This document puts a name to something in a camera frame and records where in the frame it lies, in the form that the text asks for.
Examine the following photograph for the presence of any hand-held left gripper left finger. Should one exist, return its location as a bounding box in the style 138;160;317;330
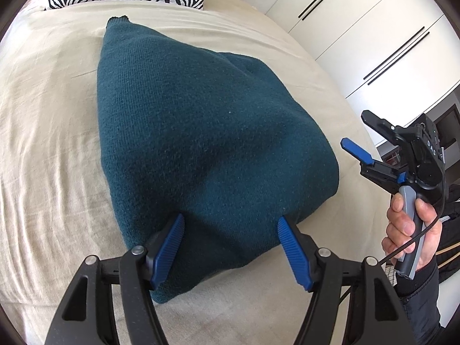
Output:
44;213;185;345

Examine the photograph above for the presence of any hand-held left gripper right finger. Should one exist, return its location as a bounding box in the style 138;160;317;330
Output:
277;216;407;345

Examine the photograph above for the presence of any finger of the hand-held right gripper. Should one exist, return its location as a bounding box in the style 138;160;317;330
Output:
361;110;400;145
341;137;400;192

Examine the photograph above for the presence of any dark teal knit sweater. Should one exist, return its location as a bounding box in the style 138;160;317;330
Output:
96;15;340;304

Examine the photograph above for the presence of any person's right forearm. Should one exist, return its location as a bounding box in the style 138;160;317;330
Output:
395;260;445;340

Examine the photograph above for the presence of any person's right hand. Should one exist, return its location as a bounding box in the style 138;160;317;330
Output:
382;192;443;271

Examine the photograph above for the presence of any bed with beige sheet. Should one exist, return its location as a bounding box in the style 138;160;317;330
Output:
0;0;396;345

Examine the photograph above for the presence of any black cable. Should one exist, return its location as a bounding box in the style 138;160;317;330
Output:
338;140;450;302

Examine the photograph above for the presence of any white wardrobe with black handles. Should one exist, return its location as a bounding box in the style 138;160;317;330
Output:
266;0;460;148

